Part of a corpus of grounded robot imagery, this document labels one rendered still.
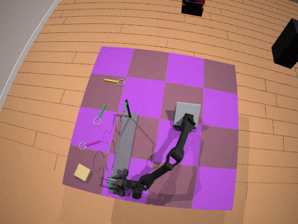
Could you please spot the pale yellow square block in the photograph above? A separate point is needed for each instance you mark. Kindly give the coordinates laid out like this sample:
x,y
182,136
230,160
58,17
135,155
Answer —
x,y
82,172

